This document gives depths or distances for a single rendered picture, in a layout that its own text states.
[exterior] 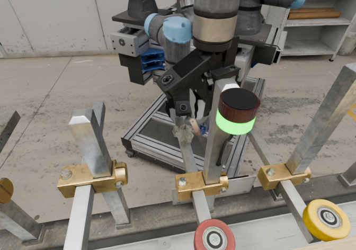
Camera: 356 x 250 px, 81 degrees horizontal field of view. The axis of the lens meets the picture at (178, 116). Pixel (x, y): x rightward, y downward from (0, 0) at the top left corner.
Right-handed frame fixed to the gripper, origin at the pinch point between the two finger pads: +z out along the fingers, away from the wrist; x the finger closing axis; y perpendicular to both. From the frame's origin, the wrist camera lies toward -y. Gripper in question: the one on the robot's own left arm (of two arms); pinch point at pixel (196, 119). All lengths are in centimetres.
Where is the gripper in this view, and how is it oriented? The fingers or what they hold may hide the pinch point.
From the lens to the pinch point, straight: 51.4
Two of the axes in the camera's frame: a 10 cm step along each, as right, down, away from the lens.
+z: 0.1, 7.4, 6.7
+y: 8.7, -3.4, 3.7
